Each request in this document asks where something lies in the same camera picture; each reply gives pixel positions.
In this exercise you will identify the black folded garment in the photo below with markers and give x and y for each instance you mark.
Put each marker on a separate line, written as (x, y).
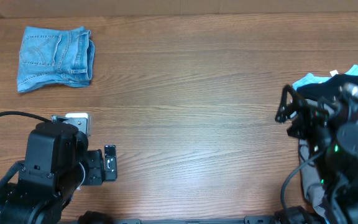
(327, 89)

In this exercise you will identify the grey folded trousers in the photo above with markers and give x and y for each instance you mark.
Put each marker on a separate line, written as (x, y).
(312, 189)

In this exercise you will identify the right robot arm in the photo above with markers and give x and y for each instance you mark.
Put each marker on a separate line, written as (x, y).
(331, 130)

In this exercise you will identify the light blue denim jeans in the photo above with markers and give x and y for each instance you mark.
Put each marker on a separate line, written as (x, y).
(49, 56)

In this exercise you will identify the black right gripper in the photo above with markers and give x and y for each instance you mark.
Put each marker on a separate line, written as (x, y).
(304, 109)

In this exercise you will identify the light blue folded garment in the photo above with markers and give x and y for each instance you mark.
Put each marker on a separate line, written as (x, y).
(309, 78)

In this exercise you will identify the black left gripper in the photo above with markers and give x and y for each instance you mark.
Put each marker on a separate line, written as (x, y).
(97, 173)

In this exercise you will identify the black base frame bar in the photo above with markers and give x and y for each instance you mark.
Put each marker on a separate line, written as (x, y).
(191, 221)

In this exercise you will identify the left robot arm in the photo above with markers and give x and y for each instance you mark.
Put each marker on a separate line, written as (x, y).
(57, 162)

